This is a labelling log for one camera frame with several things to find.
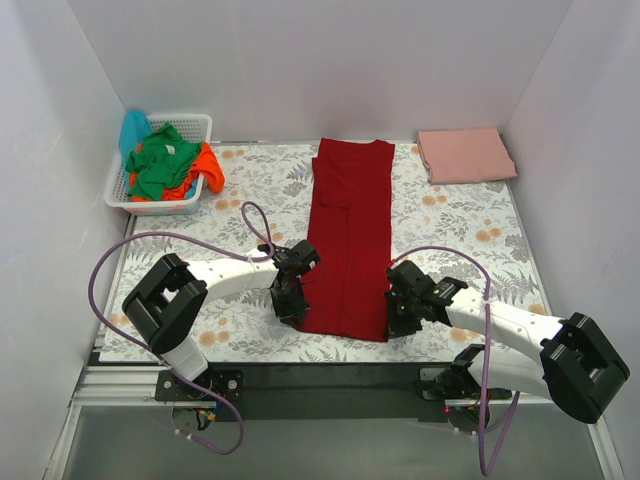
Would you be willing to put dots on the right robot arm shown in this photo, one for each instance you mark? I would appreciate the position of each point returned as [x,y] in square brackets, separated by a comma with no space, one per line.
[568,361]

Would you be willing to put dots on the white plastic laundry basket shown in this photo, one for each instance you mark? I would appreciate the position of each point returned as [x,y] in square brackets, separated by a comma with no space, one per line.
[192,127]

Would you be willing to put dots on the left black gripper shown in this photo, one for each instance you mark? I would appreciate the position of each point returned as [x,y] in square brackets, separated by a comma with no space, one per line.
[289,304]

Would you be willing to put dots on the green t shirt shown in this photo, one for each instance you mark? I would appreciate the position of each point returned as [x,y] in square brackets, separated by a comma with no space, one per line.
[162,163]

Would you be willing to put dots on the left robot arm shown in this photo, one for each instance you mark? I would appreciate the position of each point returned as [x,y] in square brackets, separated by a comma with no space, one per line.
[164,305]

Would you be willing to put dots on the orange t shirt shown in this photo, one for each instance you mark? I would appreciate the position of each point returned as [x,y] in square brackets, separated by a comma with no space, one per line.
[206,165]

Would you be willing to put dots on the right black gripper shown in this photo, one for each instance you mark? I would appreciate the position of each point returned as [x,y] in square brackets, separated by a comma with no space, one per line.
[400,315]

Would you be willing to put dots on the teal t shirt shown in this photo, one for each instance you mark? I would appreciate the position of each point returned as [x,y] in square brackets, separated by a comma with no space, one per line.
[135,128]

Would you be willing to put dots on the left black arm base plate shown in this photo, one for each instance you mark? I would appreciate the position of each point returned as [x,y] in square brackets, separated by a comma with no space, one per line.
[226,383]

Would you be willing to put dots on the dark red t shirt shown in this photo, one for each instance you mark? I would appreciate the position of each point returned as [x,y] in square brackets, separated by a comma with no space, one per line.
[350,227]

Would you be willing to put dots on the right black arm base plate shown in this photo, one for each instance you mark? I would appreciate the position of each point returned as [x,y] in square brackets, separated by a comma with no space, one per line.
[444,384]

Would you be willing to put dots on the floral patterned table mat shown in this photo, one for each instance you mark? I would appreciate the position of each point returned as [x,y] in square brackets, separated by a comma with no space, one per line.
[469,232]

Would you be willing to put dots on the folded pink t shirt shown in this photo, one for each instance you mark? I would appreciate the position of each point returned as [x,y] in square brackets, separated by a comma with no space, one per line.
[467,156]

